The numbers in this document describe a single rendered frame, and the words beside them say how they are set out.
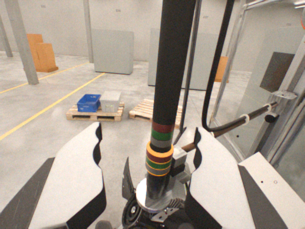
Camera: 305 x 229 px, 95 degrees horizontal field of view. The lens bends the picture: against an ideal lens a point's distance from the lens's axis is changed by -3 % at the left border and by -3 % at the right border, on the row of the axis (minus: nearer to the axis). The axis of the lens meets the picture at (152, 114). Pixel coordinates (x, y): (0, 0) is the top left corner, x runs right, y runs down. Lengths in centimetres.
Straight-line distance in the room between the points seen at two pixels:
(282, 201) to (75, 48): 1411
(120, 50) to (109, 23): 569
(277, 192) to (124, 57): 729
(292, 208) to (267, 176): 11
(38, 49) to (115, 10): 653
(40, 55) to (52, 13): 678
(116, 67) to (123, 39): 132
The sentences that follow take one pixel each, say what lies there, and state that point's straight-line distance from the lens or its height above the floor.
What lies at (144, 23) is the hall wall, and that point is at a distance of 1247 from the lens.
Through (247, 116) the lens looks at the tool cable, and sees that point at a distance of 47.
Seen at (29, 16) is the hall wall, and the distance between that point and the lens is 1602.
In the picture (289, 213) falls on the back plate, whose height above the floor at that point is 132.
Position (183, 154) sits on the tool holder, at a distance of 27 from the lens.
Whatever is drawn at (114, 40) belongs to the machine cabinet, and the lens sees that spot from 757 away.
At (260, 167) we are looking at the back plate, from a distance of 70.
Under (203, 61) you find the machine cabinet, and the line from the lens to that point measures 597.
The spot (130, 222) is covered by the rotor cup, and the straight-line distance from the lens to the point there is 57.
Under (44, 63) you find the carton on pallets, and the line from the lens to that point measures 852.
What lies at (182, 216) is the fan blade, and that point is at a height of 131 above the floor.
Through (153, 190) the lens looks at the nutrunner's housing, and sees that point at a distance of 29.
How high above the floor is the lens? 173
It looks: 28 degrees down
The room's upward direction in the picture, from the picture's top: 5 degrees clockwise
